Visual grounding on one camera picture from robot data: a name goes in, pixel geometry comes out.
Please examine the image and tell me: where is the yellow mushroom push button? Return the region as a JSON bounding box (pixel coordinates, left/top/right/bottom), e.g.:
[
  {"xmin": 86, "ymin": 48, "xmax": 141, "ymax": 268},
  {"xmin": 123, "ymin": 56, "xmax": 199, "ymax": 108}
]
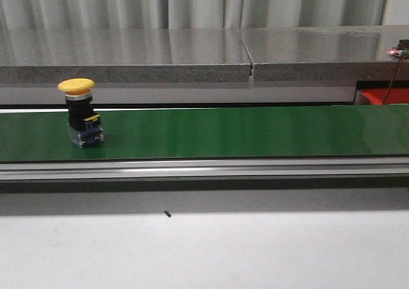
[{"xmin": 58, "ymin": 78, "xmax": 104, "ymax": 148}]

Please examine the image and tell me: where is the green conveyor belt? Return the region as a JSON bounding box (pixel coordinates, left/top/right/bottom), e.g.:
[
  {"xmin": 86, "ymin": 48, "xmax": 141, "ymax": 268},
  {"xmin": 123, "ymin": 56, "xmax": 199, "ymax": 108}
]
[{"xmin": 1, "ymin": 105, "xmax": 408, "ymax": 162}]

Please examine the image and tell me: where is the grey stone countertop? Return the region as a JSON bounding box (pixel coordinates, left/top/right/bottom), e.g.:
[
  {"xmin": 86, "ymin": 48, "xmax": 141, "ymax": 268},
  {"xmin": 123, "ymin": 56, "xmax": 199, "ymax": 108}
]
[{"xmin": 1, "ymin": 26, "xmax": 408, "ymax": 84}]

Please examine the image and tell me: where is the red plastic tray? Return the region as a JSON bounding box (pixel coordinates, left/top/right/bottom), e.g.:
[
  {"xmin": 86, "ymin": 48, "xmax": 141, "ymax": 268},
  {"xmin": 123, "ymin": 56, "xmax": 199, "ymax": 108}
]
[{"xmin": 362, "ymin": 88, "xmax": 409, "ymax": 105}]

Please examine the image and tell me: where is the small circuit board red LED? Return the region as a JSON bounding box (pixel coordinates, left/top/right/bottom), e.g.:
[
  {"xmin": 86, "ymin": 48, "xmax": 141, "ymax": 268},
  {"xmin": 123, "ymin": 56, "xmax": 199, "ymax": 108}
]
[{"xmin": 388, "ymin": 47, "xmax": 409, "ymax": 58}]

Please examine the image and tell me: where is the white pleated curtain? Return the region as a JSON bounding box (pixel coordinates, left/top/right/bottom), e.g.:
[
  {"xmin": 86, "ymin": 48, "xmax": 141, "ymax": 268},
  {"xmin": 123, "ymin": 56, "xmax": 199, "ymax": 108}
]
[{"xmin": 0, "ymin": 0, "xmax": 409, "ymax": 31}]

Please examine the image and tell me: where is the aluminium conveyor frame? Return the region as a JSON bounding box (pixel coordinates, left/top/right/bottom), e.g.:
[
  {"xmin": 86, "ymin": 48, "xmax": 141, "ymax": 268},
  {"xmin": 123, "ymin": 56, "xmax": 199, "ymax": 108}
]
[{"xmin": 1, "ymin": 156, "xmax": 408, "ymax": 182}]

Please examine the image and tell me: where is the red orange wire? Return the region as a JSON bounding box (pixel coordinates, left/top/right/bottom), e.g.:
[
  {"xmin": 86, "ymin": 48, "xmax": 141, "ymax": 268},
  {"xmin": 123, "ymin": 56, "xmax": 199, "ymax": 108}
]
[{"xmin": 384, "ymin": 54, "xmax": 407, "ymax": 105}]

